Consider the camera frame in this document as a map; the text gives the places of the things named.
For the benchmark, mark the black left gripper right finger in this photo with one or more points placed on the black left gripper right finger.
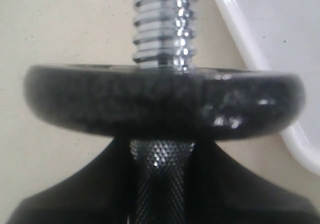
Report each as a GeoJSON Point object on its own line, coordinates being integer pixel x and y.
{"type": "Point", "coordinates": [223, 191]}

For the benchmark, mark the black weight plate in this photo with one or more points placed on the black weight plate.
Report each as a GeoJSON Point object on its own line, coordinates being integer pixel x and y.
{"type": "Point", "coordinates": [163, 103]}

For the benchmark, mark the white plastic tray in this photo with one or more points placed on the white plastic tray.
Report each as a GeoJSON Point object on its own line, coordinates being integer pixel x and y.
{"type": "Point", "coordinates": [283, 35]}

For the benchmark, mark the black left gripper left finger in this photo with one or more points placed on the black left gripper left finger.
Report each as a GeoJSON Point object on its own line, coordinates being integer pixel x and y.
{"type": "Point", "coordinates": [101, 192]}

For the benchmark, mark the chrome threaded dumbbell bar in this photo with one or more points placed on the chrome threaded dumbbell bar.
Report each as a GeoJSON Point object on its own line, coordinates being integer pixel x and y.
{"type": "Point", "coordinates": [164, 39]}

